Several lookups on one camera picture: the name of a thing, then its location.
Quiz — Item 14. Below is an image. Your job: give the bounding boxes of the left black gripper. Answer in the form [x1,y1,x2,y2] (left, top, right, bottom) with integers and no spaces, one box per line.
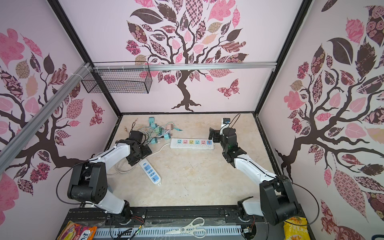
[126,144,152,166]

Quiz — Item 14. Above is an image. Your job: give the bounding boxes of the long multicolour power strip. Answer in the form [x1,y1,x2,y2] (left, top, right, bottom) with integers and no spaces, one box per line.
[170,138,215,150]

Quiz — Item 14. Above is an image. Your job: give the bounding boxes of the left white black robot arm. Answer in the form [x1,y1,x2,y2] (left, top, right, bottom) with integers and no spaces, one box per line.
[67,139,152,223]

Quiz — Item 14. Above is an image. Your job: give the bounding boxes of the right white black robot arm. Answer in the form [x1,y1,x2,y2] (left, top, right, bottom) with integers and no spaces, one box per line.
[209,128,300,226]

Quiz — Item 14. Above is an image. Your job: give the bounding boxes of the small blue-socket power strip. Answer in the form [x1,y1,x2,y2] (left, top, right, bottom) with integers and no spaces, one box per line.
[139,159,162,186]

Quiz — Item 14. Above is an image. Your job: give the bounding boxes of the red yellow snack packet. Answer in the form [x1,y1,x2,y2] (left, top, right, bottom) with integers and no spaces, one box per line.
[57,221,97,240]

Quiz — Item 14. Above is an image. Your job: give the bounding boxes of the yellow snack bag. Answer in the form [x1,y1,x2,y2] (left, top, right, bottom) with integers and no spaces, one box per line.
[284,217,311,240]

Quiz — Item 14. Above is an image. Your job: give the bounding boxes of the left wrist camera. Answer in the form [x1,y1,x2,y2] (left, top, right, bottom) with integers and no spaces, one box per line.
[129,131,144,144]

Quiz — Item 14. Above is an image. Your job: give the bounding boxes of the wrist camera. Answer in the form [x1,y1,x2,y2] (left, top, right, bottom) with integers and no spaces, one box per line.
[129,131,144,144]
[220,118,231,133]

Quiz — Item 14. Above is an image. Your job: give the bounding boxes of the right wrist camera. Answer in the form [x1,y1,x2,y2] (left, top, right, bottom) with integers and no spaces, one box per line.
[220,118,231,133]

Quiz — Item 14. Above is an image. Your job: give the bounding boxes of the white power strip cable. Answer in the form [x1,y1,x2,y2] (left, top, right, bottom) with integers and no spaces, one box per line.
[106,143,171,176]

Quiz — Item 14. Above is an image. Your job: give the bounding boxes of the black wire basket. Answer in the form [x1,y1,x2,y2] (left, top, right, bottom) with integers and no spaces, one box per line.
[82,61,153,94]

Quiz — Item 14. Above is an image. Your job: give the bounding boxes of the black mounting rail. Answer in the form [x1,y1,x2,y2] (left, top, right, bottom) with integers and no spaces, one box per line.
[63,205,265,225]

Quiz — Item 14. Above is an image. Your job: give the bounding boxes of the white slotted cable duct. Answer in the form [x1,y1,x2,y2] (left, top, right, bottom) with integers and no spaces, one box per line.
[94,226,242,240]

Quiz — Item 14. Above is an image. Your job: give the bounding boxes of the white handled scissors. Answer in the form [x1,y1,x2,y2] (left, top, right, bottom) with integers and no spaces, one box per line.
[166,217,207,239]

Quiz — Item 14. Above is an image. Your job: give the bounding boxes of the aluminium frame bar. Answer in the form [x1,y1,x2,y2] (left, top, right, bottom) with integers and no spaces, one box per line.
[1,62,279,174]

